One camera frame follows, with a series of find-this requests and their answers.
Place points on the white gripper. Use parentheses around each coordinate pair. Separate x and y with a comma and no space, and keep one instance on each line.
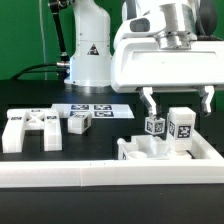
(138,62)

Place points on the white chair seat part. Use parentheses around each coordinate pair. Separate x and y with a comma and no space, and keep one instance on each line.
(147,147)

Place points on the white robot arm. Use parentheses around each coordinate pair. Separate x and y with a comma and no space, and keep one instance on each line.
(161,46)

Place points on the white chair back part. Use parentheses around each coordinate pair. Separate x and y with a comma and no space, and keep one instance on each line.
(21,120)

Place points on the white tagged cube nut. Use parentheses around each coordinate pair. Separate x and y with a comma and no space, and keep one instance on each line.
(154,125)

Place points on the white tag base sheet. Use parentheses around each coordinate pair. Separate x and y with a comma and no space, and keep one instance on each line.
(98,111)

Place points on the white U-shaped obstacle frame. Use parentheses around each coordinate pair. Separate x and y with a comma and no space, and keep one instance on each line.
(209,168)

